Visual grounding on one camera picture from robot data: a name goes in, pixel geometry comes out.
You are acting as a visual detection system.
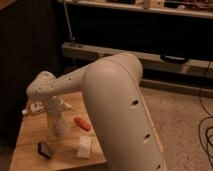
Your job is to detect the wooden shelf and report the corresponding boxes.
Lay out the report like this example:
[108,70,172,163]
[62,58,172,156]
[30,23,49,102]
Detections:
[56,0,213,19]

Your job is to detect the metal stand pole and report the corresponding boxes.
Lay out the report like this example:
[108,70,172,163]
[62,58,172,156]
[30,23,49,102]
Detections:
[62,0,75,45]

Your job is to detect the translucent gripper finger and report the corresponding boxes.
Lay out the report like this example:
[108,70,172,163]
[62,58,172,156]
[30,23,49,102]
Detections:
[47,115,57,128]

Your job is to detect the orange carrot toy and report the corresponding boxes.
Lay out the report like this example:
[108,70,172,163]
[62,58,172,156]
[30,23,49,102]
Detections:
[74,117,91,131]

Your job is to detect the black cables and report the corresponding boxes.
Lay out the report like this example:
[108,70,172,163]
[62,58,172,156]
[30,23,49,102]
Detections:
[197,61,213,159]

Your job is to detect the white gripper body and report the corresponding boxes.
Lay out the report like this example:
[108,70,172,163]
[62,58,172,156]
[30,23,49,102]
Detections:
[42,96,74,117]

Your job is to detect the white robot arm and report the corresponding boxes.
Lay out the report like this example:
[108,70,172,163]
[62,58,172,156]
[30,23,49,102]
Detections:
[26,53,167,171]

